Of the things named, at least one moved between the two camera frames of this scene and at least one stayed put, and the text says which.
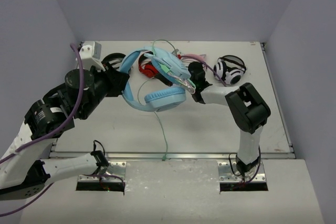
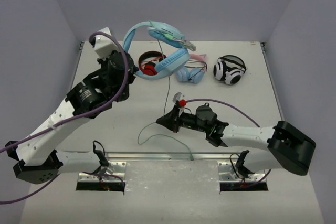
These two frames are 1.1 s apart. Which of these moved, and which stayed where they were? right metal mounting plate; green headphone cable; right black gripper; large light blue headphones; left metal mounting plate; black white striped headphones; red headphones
Moved: large light blue headphones; green headphone cable; right black gripper
Stayed: black white striped headphones; red headphones; left metal mounting plate; right metal mounting plate
